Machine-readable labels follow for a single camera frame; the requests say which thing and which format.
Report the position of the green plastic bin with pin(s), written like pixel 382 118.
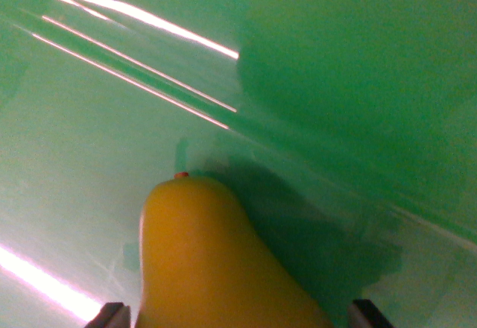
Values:
pixel 335 100

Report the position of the yellow-green plastic pear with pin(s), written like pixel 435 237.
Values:
pixel 208 261

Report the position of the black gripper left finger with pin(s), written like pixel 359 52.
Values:
pixel 112 316

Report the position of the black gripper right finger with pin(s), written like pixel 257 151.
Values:
pixel 367 315

